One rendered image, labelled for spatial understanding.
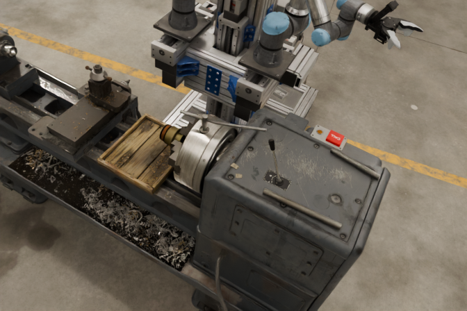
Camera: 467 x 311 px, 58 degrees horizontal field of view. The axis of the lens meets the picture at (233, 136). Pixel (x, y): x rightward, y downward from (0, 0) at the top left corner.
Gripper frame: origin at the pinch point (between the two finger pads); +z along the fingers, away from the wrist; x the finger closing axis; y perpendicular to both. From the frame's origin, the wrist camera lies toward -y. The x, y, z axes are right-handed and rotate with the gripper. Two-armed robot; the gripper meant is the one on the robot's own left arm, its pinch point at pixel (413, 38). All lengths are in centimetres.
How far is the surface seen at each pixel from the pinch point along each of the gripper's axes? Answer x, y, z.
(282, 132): 55, 25, -12
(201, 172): 89, 31, -21
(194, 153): 87, 27, -27
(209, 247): 96, 70, -8
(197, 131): 81, 24, -33
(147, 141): 88, 58, -64
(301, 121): 44, 27, -11
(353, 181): 51, 26, 20
